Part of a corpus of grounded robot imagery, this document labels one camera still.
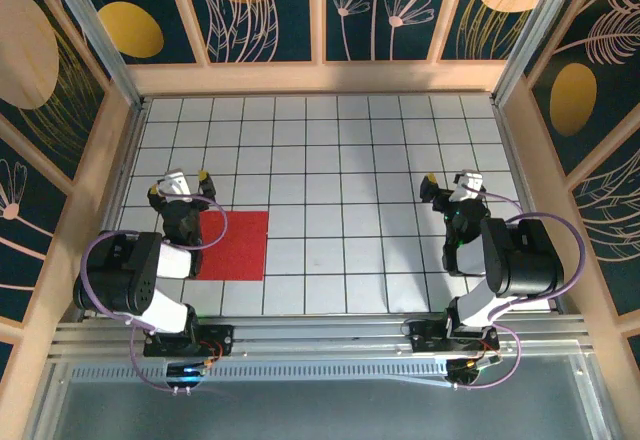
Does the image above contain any red paper sheet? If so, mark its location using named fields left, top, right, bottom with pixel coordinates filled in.
left=192, top=209, right=270, bottom=281

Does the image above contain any white grid mat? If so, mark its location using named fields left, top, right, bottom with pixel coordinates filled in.
left=93, top=94, right=560, bottom=318

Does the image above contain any small circuit board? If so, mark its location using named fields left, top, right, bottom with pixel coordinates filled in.
left=446, top=357, right=504, bottom=386
left=166, top=359, right=221, bottom=380

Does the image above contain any grey metal panel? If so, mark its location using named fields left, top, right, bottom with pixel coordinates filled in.
left=29, top=378, right=611, bottom=440

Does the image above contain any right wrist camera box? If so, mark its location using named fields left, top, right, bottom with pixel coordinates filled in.
left=459, top=170, right=486, bottom=197

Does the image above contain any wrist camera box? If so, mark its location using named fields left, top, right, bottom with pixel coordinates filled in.
left=459, top=170, right=486, bottom=197
left=162, top=171, right=193, bottom=197

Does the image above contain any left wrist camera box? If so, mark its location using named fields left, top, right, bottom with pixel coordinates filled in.
left=162, top=171, right=193, bottom=197

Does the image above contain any aluminium side rail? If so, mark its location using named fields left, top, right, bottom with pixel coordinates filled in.
left=492, top=99, right=569, bottom=314
left=74, top=99, right=151, bottom=321

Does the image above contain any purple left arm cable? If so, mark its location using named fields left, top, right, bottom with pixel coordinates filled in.
left=79, top=194, right=229, bottom=396

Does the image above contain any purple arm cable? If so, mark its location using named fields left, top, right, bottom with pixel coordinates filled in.
left=79, top=194, right=229, bottom=396
left=462, top=182, right=587, bottom=392

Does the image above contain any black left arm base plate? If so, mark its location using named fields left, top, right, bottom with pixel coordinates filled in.
left=142, top=323, right=236, bottom=359

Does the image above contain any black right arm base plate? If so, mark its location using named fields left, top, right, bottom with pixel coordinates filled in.
left=407, top=320, right=501, bottom=354

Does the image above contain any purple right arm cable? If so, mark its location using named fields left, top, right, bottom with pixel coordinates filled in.
left=462, top=182, right=587, bottom=392

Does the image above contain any aluminium corner post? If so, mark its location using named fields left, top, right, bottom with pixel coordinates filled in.
left=39, top=0, right=146, bottom=109
left=491, top=0, right=587, bottom=106

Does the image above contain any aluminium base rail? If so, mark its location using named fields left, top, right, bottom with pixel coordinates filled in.
left=48, top=313, right=599, bottom=361

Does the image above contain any slotted grey cable duct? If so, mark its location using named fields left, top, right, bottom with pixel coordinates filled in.
left=69, top=359, right=454, bottom=382

